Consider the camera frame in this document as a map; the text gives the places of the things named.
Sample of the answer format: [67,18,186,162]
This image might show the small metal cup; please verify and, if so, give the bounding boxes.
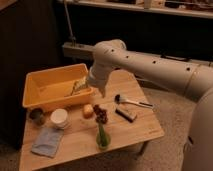
[29,108,45,125]

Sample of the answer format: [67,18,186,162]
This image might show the yellow apple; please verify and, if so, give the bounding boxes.
[83,104,94,119]

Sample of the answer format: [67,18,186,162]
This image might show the metal pole stand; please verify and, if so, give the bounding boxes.
[63,0,76,46]

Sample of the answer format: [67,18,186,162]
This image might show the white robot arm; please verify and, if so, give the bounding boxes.
[72,39,213,171]

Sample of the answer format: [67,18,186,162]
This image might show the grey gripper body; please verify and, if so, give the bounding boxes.
[86,65,109,97]

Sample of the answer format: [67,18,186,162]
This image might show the dish brush with handle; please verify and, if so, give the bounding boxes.
[114,94,154,109]

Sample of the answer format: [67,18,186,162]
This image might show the yellow plastic bin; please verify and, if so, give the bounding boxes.
[22,63,93,111]

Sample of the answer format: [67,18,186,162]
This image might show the black object on shelf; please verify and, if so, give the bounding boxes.
[160,54,190,62]

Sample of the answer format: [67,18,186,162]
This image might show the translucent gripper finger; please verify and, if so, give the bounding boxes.
[71,80,87,95]

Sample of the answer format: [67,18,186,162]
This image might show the dark grape bunch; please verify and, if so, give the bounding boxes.
[93,105,108,124]

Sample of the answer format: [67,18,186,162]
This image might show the green vase with stem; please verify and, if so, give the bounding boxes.
[96,122,111,150]

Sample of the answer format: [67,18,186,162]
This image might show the white ceramic cup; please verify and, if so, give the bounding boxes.
[50,108,68,129]

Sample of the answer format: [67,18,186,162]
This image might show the blue folded cloth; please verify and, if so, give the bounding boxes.
[31,127,64,158]

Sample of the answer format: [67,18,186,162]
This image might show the black rectangular block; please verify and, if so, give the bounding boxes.
[115,108,137,123]

